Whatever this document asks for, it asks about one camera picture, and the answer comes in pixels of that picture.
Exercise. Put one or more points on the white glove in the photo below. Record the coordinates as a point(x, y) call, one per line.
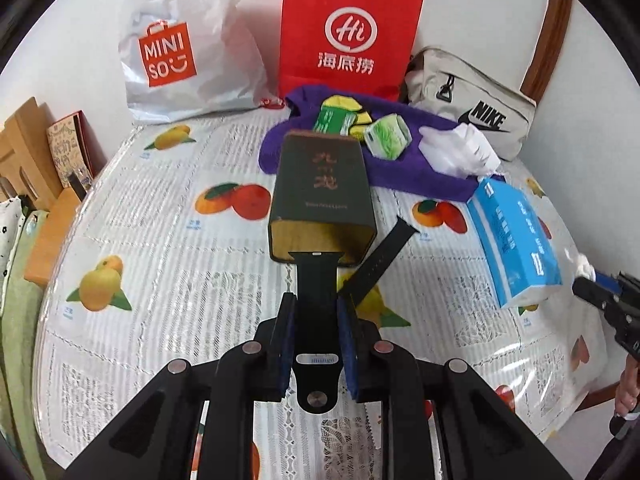
point(461, 152)

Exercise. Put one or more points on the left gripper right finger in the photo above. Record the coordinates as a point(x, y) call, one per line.
point(364, 368)

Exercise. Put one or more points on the person's right hand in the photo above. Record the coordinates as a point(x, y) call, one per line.
point(627, 391)

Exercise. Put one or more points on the green white tissue packet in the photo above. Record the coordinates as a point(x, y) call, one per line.
point(388, 137)

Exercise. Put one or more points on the pile of bedding clothes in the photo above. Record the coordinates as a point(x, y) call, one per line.
point(20, 307)

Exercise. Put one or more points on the green wet wipe packet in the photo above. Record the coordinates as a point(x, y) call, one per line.
point(334, 120)

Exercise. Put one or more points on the white Miniso plastic bag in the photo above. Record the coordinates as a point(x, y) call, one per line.
point(187, 58)

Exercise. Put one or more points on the blue tissue pack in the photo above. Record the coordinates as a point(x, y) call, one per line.
point(520, 258)

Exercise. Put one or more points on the brown wooden door frame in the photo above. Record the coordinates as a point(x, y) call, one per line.
point(548, 48)

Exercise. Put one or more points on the yellow black sock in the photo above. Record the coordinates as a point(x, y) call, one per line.
point(363, 120)

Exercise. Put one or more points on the wooden bed headboard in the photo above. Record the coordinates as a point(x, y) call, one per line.
point(27, 167)

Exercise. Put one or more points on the red Haidilao paper bag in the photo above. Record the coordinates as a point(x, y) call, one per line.
point(360, 46)

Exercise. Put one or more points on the dark green tea box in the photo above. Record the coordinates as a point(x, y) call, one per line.
point(321, 200)

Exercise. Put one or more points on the fruit print table cover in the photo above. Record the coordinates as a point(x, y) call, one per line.
point(144, 279)

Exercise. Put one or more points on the patterned brown book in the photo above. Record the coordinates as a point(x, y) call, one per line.
point(75, 150)

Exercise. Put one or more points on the beige Nike pouch bag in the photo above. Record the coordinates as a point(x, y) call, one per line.
point(447, 86)

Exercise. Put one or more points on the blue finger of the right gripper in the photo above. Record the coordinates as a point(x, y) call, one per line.
point(591, 280)
point(592, 292)

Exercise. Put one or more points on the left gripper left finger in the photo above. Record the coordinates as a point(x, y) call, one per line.
point(276, 336)

